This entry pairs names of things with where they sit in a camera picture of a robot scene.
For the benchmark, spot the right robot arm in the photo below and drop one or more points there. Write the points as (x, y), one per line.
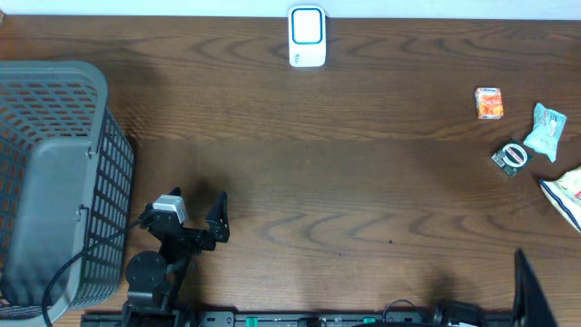
(454, 313)

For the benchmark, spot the green square box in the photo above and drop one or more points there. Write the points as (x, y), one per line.
(512, 157)

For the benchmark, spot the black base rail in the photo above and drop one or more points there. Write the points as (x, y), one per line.
(232, 319)

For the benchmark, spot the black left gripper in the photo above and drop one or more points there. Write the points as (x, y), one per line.
(218, 223)

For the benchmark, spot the teal wet wipes pack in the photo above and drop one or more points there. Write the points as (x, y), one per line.
(547, 129)

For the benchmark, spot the white barcode scanner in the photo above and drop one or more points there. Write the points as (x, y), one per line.
(307, 36)

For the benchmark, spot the grey plastic shopping basket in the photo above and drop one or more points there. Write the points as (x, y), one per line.
(66, 183)

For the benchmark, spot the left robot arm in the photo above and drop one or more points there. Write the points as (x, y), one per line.
(155, 277)

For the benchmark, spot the yellow wet wipes pack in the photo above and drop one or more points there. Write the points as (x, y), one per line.
(564, 195)

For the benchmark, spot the orange tissue packet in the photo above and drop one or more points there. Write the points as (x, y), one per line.
(489, 103)

